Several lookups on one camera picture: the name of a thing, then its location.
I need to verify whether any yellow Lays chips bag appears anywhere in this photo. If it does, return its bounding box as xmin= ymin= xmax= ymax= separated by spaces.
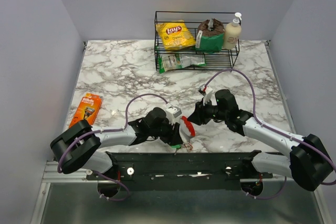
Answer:
xmin=155 ymin=20 xmax=196 ymax=51

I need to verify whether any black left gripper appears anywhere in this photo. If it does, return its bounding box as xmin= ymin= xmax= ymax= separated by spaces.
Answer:
xmin=148 ymin=117 xmax=183 ymax=146

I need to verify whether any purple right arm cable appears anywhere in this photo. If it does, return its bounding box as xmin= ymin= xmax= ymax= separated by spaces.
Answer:
xmin=203 ymin=68 xmax=336 ymax=200

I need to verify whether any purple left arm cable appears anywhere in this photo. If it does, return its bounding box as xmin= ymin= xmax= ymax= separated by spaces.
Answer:
xmin=57 ymin=93 xmax=174 ymax=201

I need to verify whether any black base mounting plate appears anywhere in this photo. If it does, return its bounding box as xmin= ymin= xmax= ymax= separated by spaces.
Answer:
xmin=54 ymin=150 xmax=308 ymax=190

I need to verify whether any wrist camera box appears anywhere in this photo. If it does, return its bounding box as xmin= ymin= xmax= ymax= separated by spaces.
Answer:
xmin=198 ymin=85 xmax=213 ymax=105
xmin=165 ymin=104 xmax=182 ymax=125

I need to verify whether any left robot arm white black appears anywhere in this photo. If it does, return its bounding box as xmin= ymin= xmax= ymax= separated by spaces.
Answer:
xmin=50 ymin=106 xmax=183 ymax=179

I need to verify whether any aluminium frame rail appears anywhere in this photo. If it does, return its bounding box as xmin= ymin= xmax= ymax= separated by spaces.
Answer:
xmin=42 ymin=162 xmax=284 ymax=183

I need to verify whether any key with green tag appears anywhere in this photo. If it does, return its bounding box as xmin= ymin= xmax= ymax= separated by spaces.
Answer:
xmin=173 ymin=144 xmax=182 ymax=155

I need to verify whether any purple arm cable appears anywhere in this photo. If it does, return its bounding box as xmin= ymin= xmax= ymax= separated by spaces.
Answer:
xmin=57 ymin=93 xmax=174 ymax=201
xmin=203 ymin=68 xmax=336 ymax=200

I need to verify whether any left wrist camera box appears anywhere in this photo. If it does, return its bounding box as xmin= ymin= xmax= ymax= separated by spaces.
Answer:
xmin=165 ymin=104 xmax=182 ymax=125

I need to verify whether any green white snack packet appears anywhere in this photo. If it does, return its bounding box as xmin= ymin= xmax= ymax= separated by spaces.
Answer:
xmin=158 ymin=54 xmax=206 ymax=73

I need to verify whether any green brown coffee bag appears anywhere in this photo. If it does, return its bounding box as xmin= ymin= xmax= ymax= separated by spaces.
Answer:
xmin=195 ymin=18 xmax=224 ymax=54

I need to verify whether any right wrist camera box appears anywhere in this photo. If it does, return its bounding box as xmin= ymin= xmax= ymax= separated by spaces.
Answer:
xmin=198 ymin=85 xmax=213 ymax=105

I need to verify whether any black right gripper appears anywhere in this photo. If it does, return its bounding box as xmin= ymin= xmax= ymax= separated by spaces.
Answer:
xmin=186 ymin=97 xmax=228 ymax=125

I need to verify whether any black wire rack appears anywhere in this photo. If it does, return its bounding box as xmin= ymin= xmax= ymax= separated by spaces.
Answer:
xmin=154 ymin=10 xmax=240 ymax=73

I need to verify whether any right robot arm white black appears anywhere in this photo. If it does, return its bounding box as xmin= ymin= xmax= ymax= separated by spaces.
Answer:
xmin=188 ymin=87 xmax=333 ymax=191

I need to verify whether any cream pump lotion bottle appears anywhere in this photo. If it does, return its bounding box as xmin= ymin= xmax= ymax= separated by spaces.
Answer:
xmin=223 ymin=12 xmax=242 ymax=50

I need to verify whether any orange Gillette razor box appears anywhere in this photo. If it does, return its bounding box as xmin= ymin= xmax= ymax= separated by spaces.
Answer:
xmin=69 ymin=93 xmax=103 ymax=127

